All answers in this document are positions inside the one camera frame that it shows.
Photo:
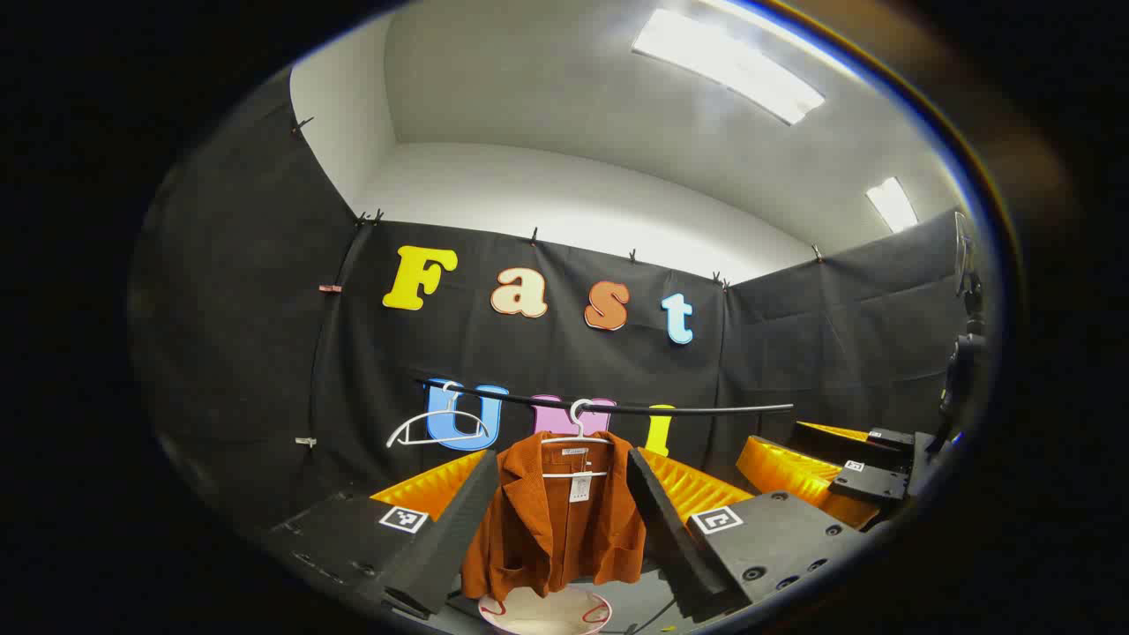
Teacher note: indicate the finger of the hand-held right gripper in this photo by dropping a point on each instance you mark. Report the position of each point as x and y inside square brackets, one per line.
[869, 483]
[886, 439]

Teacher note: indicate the large ceiling light panel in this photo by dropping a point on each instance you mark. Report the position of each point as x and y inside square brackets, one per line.
[723, 62]

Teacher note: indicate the small ceiling light panel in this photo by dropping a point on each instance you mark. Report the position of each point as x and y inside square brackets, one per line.
[893, 205]

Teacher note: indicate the black backdrop cloth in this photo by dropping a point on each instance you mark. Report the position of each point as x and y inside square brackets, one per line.
[265, 353]

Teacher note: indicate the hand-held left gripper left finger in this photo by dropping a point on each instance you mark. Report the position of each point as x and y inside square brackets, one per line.
[454, 538]

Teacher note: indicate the black clothes rail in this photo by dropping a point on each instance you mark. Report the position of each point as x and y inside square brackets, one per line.
[706, 410]

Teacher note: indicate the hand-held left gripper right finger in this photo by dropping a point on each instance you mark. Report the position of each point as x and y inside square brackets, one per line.
[675, 538]

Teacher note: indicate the white clothes hanger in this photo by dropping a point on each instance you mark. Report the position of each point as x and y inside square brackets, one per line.
[573, 475]
[441, 439]

